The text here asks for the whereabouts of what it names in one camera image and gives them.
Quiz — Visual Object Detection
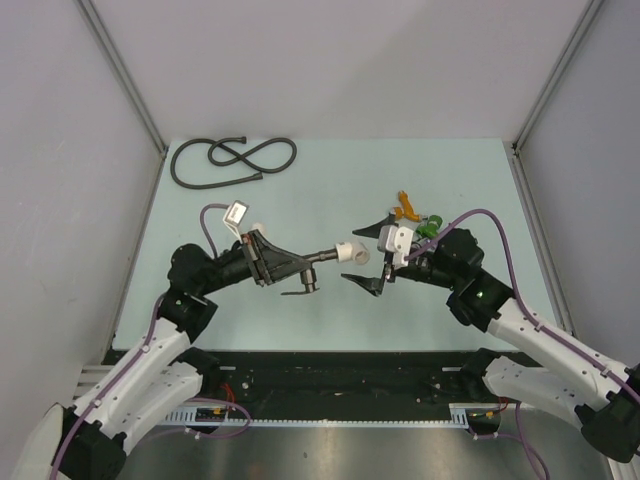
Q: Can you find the green faucet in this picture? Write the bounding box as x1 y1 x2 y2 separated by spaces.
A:
415 215 443 240

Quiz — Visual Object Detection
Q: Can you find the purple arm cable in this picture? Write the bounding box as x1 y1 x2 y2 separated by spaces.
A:
407 208 640 476
49 202 254 476

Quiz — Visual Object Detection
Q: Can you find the white plastic pipe coupling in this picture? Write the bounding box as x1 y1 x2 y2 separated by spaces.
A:
251 222 267 236

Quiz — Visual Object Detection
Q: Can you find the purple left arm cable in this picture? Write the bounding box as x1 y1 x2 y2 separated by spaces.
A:
49 202 254 476

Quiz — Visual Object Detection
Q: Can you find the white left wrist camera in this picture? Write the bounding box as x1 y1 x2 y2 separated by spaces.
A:
223 200 249 240

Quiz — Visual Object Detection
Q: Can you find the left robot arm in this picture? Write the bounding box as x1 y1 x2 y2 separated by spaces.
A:
48 230 370 479

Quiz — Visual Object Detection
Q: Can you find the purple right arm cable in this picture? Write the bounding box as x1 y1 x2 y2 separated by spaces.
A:
407 208 640 476

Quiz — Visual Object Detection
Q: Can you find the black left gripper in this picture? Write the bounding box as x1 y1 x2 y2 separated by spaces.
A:
198 229 310 296

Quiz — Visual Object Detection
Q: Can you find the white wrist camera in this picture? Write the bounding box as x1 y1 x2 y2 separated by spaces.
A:
377 225 414 268
223 200 249 240

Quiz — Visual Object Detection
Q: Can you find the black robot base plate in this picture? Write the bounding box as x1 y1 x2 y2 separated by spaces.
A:
102 349 521 420

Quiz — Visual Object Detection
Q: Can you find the aluminium frame post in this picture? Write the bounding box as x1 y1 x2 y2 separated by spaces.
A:
74 0 167 158
511 0 607 155

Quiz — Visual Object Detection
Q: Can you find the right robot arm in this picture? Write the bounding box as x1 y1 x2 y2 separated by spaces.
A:
349 212 639 463

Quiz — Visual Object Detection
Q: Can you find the slotted grey cable duct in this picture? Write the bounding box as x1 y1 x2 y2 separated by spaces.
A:
159 403 501 429

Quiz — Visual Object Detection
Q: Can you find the brushed steel water faucet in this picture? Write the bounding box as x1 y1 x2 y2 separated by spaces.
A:
281 249 338 296

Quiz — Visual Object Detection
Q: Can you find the orange faucet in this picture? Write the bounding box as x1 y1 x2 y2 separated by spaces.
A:
391 190 422 223

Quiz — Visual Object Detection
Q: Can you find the right aluminium frame post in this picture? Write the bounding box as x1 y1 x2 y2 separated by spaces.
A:
511 0 607 155

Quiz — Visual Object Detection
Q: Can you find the left aluminium frame post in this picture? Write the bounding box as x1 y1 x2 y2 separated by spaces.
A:
74 0 167 158

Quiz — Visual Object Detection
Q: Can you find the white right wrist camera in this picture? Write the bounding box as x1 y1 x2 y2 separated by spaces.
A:
377 225 414 268

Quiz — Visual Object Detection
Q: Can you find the grey coiled flexible hose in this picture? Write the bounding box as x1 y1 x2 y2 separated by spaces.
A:
170 135 298 190

